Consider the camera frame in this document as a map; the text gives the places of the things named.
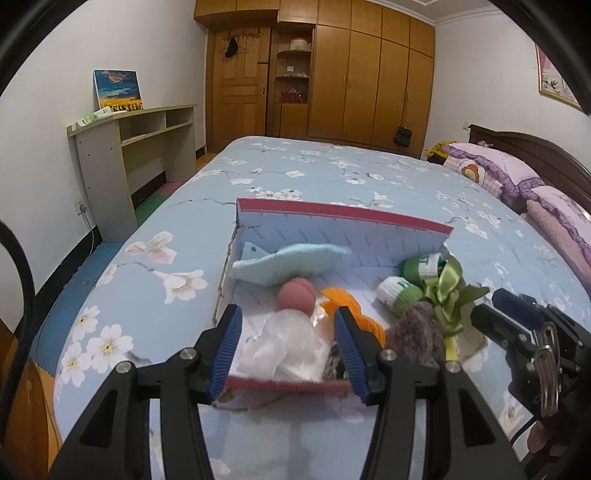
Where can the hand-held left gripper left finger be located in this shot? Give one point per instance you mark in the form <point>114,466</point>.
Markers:
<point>226,353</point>

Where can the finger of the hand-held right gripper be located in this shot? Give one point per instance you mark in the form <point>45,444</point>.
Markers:
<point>512,300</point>
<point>494,323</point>

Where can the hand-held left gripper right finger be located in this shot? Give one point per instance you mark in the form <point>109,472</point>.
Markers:
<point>353,357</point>

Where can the grey patterned cloth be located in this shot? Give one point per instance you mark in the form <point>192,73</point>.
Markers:
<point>334,364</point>

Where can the white mesh cloth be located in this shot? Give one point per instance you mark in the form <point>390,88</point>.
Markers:
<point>295,346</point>

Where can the olive green sock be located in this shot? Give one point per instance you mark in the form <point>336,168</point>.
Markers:
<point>445,286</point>

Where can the orange cloth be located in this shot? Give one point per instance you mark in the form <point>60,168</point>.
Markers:
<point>341,297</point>

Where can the green and white sock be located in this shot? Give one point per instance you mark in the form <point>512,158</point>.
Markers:
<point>422,265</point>
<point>392,290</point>

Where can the pink soft ball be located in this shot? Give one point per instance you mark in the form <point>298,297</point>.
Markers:
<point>295,295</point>

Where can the light blue cloth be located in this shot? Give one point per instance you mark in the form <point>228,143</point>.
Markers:
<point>286,265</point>

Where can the pink cardboard box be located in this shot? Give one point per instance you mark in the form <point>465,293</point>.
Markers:
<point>346,230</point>

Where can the person's right hand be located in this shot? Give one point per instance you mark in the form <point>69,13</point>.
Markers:
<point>542,434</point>

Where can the pink textured pillow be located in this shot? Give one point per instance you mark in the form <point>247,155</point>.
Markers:
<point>549,226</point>

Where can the purple ruffled pillow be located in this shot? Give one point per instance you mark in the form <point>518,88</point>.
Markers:
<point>489,152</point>
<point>563,198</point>

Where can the checkered bear print pillow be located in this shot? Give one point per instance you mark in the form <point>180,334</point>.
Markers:
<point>471,173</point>

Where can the dark wooden headboard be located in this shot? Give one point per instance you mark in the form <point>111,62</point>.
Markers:
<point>531,141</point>

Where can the green floor mat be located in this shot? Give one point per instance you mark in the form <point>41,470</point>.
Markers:
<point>152,210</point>

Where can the yellow plush toy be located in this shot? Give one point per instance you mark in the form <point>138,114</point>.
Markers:
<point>438,150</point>

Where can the pink floor mat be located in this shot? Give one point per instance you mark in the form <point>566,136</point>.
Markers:
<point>168,188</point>

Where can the bed with floral blue sheet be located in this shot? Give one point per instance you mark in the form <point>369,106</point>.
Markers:
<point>323,175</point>

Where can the black hanging bag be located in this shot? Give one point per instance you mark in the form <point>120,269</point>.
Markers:
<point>402,137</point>

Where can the beige shelf unit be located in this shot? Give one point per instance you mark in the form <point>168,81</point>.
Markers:
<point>101,184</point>

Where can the wooden door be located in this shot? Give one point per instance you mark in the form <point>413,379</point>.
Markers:
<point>235,101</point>

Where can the wooden wardrobe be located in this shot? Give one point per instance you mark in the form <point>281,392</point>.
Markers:
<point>369,83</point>

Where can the red basket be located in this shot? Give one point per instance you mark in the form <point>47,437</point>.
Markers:
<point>292,97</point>

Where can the green and white packet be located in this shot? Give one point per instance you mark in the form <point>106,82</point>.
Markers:
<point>90,119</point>

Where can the blue and yellow painting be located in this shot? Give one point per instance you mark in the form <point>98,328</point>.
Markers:
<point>117,90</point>

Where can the black item on door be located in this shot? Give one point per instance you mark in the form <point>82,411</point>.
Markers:
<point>230,47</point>

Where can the white round container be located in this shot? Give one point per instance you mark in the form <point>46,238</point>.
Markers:
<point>300,45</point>

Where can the wall outlet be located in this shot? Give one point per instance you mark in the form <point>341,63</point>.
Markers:
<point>80,206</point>

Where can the framed wall picture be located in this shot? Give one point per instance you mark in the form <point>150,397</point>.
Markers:
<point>554,78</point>

